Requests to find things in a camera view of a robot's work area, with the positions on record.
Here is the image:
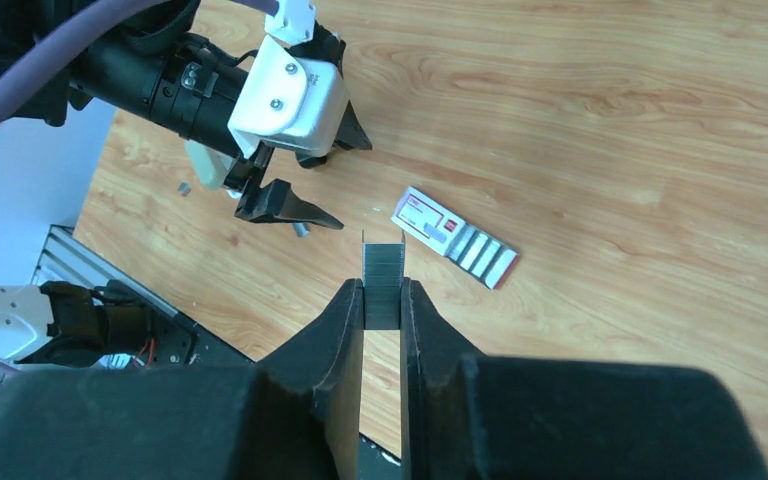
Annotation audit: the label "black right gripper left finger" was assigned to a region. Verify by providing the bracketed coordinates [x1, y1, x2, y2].
[0, 279, 363, 479]

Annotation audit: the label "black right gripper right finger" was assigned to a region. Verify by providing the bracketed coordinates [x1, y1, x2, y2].
[401, 280, 768, 479]

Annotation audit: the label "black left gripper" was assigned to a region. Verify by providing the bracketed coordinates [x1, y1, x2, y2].
[229, 102, 372, 230]

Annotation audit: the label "grey staple strip block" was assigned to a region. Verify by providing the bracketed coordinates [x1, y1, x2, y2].
[361, 232, 406, 331]

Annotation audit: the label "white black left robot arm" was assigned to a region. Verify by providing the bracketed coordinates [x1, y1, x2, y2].
[0, 1, 371, 230]

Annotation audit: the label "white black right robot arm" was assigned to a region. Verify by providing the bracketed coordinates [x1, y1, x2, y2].
[0, 279, 768, 479]

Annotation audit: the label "red staples box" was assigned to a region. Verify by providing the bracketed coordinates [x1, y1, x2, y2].
[391, 187, 519, 290]

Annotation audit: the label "small loose staple strip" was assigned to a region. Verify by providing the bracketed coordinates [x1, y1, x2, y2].
[178, 182, 191, 197]

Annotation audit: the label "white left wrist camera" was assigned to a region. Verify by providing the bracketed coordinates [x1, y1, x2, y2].
[227, 1, 349, 158]

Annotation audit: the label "aluminium frame rail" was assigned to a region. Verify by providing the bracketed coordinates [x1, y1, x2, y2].
[31, 225, 179, 316]

